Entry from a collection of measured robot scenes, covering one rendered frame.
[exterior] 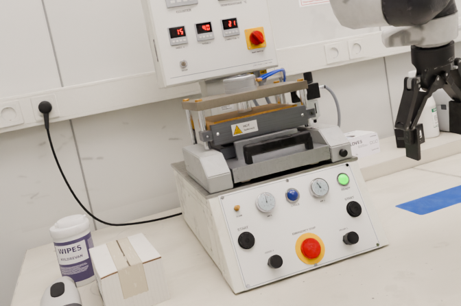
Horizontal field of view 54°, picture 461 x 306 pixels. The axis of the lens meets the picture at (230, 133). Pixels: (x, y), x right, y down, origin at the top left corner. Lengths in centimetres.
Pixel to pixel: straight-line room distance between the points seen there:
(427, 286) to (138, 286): 51
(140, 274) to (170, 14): 66
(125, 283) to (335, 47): 116
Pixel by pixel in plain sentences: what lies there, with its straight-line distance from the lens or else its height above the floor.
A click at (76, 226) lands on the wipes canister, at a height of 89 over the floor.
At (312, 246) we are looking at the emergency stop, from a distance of 94.
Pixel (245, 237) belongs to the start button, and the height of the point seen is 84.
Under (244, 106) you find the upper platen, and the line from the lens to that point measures 110.
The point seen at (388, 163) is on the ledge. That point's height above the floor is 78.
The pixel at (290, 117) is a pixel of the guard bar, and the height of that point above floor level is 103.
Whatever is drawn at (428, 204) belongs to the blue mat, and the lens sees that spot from 125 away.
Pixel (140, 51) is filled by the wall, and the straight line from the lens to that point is 153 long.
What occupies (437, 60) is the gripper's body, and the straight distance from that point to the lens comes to 91.
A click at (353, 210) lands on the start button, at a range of 99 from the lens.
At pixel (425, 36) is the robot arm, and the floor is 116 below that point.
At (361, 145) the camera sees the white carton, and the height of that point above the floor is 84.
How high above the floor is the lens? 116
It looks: 7 degrees down
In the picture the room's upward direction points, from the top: 11 degrees counter-clockwise
